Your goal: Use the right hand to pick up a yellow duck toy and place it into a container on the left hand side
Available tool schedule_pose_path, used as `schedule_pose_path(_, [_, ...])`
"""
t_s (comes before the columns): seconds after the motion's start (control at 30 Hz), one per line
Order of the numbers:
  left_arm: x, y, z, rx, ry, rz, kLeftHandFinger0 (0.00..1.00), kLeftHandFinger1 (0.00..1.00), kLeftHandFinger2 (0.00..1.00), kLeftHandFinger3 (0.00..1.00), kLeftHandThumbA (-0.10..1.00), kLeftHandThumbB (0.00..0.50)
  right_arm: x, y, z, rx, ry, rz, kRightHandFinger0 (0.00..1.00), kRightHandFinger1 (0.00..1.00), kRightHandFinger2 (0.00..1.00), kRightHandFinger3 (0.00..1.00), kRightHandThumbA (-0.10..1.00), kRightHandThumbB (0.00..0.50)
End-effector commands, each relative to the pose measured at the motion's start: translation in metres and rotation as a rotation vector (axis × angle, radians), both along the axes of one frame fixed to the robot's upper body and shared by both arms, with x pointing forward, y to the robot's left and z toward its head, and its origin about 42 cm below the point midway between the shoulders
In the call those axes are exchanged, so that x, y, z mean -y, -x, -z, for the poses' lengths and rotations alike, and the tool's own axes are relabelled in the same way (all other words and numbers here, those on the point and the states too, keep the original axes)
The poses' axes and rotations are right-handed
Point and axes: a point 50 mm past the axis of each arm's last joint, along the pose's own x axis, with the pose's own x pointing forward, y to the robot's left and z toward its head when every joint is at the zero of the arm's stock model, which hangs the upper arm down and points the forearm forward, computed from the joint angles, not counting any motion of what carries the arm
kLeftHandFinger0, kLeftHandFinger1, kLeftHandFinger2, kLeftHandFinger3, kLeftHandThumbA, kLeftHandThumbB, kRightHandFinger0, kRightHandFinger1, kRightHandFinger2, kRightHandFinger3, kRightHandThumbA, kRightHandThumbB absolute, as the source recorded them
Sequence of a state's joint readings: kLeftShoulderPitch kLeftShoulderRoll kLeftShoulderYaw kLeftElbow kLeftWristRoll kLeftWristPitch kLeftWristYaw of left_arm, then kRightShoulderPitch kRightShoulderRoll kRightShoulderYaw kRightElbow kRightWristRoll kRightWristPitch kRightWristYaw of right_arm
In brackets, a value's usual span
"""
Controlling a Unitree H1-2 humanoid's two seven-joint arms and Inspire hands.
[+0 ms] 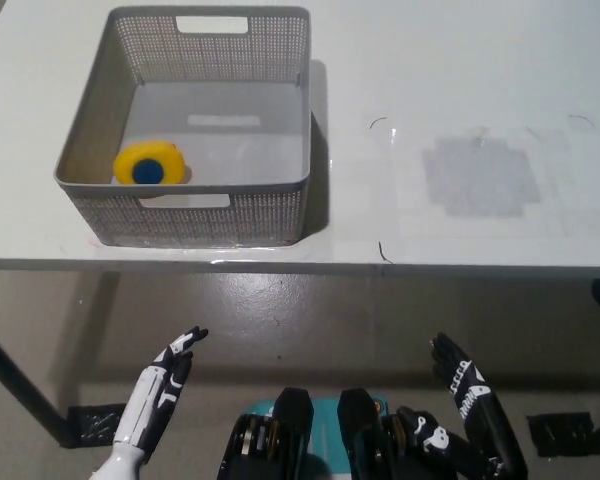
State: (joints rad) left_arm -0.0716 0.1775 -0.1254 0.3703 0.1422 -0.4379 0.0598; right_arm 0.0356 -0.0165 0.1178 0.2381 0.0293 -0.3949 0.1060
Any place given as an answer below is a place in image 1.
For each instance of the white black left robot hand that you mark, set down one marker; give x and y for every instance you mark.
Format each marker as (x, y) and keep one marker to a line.
(150, 400)

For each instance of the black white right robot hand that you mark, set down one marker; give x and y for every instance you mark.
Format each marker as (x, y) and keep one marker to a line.
(490, 430)

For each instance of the yellow rubber duck toy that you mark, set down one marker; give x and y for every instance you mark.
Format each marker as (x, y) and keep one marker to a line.
(165, 160)

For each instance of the black teal robot body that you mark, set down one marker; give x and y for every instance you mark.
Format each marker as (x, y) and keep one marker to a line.
(290, 410)

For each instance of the grey perforated plastic basket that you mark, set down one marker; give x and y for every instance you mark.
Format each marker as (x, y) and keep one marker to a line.
(260, 215)

